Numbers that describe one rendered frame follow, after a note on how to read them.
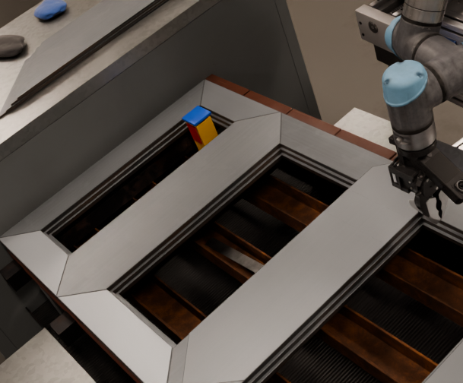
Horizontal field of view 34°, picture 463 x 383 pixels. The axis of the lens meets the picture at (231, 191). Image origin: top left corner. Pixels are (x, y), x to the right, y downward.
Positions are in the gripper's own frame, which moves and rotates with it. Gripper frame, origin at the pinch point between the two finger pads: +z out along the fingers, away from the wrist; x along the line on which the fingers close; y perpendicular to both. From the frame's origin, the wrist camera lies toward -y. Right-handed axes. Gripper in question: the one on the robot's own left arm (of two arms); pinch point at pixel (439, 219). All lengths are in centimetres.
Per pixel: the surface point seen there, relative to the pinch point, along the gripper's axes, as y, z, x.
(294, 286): 16.9, 5.9, 26.5
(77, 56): 109, -16, 14
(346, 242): 16.1, 5.9, 11.6
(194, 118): 78, 2, 4
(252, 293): 23.1, 5.9, 32.9
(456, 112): 92, 91, -110
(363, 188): 24.0, 5.8, -2.5
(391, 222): 11.9, 5.8, 2.1
